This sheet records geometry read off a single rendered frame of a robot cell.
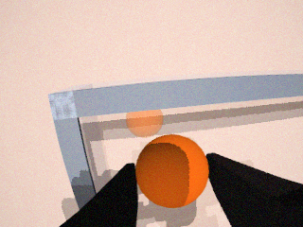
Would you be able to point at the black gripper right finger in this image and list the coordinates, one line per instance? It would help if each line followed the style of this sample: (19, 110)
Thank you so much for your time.
(252, 198)

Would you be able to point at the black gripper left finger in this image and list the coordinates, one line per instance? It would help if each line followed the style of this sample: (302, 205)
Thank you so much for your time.
(115, 205)

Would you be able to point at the clear low glass walls forming a corner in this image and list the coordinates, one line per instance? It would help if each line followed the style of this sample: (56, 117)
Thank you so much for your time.
(90, 128)

